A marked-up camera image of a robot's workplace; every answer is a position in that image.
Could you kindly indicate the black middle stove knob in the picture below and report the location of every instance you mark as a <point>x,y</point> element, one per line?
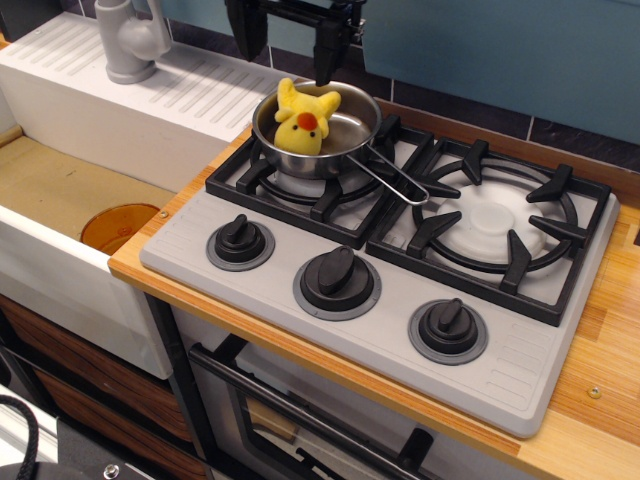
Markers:
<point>337,286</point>

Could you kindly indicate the grey toy faucet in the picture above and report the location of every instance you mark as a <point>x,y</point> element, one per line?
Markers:
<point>131,45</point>

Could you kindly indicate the black burner grate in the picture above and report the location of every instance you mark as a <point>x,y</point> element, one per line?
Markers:
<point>517,235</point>
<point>344,209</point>

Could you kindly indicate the black right burner grate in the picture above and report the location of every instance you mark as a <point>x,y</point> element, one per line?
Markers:
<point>517,235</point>

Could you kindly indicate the grey toy stove top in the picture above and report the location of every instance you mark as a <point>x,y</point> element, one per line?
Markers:
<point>508,386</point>

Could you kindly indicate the stainless steel pan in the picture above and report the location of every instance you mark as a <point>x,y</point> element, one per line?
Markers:
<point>349,145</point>

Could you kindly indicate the black stove knob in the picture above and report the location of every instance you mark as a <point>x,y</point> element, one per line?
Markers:
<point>240,245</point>
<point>448,332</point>
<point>337,286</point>

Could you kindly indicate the toy oven door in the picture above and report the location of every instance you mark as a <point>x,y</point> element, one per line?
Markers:
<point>289,423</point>

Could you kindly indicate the black left stove knob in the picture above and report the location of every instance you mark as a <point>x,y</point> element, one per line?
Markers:
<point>240,245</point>

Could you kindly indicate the black right stove knob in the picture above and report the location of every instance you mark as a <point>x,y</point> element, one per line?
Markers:
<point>448,332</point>

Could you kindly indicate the yellow stuffed duck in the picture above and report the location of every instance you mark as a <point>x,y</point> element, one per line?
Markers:
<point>303,119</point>

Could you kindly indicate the orange plastic bowl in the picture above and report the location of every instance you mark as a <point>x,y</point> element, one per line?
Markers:
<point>110,229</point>

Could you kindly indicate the white toy sink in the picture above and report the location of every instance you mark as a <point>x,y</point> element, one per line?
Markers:
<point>74,144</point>

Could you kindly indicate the wooden drawer front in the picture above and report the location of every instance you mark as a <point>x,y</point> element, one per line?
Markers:
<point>129,409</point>

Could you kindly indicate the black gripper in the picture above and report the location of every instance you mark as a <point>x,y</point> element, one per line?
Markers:
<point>336,27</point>

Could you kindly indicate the black left burner grate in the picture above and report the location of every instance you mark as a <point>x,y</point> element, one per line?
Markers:
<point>344,209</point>

